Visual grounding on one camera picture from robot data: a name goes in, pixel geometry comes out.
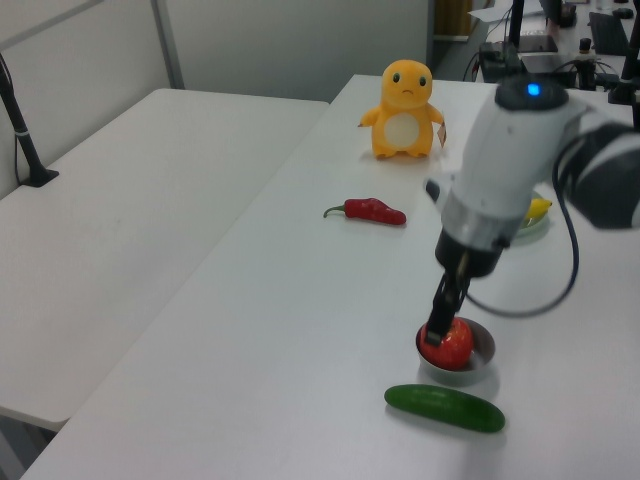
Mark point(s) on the thin black upright pole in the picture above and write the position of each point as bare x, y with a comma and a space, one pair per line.
516, 25

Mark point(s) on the pale green plate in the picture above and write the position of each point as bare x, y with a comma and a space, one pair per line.
530, 231

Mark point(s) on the grey round bowl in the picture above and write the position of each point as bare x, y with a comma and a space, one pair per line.
450, 378

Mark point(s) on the orange plush dinosaur toy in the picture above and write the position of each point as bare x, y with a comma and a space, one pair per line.
402, 115

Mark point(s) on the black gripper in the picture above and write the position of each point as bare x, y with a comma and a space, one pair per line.
475, 260

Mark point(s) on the green cucumber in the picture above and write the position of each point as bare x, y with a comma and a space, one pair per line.
445, 407

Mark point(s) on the black pole stand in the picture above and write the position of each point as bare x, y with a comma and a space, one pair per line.
25, 140

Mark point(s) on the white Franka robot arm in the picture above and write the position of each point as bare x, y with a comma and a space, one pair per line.
505, 150

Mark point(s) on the red apple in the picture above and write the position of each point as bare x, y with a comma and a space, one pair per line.
456, 351

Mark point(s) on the yellow banana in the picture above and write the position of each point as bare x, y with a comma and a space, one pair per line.
537, 208

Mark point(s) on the black camera stand clamp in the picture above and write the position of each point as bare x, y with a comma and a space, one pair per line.
625, 90

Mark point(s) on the black keyboard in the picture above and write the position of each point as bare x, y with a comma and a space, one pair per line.
609, 32

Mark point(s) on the red chili pepper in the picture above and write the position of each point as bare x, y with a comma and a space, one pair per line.
372, 210

